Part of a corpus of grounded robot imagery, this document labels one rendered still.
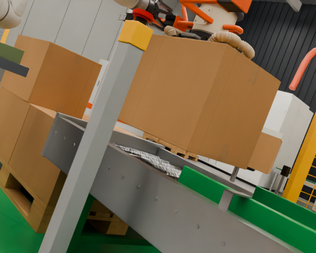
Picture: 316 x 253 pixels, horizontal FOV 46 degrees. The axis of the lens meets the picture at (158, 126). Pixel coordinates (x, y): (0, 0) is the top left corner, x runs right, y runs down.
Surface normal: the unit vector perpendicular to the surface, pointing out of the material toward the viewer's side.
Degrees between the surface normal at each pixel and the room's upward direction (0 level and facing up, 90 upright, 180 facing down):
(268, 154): 90
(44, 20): 90
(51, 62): 90
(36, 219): 90
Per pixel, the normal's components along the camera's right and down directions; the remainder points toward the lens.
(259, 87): 0.63, 0.26
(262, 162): -0.34, -0.11
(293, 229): -0.70, -0.25
